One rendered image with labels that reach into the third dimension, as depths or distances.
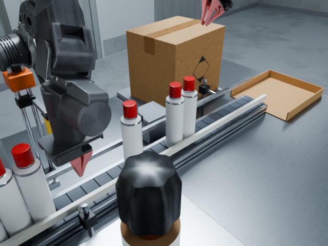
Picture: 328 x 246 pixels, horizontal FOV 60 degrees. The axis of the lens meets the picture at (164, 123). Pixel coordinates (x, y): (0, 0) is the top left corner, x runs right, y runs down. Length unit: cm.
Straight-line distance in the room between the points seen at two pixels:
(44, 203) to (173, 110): 38
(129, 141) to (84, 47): 30
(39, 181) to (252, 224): 50
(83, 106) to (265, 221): 54
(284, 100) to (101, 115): 97
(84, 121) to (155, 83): 67
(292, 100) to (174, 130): 65
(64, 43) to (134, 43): 64
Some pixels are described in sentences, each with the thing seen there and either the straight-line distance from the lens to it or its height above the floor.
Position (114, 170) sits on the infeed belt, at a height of 88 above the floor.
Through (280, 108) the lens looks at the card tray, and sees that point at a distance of 123.
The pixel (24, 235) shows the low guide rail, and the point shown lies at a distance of 68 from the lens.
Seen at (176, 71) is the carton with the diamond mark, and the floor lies 102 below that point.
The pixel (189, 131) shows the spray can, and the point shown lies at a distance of 86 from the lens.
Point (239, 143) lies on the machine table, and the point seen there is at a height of 83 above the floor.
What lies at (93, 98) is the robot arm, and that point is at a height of 122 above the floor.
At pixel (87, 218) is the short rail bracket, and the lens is 65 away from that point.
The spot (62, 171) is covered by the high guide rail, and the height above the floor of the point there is 96.
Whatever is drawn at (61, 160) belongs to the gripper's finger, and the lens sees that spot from 52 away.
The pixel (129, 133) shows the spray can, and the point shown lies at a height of 102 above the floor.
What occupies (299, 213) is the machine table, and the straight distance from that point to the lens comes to 83.
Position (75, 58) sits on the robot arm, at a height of 126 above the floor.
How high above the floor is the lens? 142
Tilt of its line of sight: 34 degrees down
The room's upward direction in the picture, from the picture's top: straight up
